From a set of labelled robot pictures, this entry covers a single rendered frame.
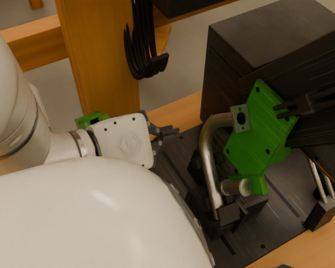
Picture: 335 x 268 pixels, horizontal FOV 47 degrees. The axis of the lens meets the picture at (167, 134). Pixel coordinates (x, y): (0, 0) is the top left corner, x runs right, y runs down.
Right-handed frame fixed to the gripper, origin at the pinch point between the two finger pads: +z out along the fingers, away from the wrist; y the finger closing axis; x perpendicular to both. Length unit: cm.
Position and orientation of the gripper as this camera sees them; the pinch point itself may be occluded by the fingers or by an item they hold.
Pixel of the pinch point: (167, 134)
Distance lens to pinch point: 72.4
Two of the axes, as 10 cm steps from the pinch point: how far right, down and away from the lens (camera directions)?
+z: 8.4, -2.0, 5.1
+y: -1.9, -9.8, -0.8
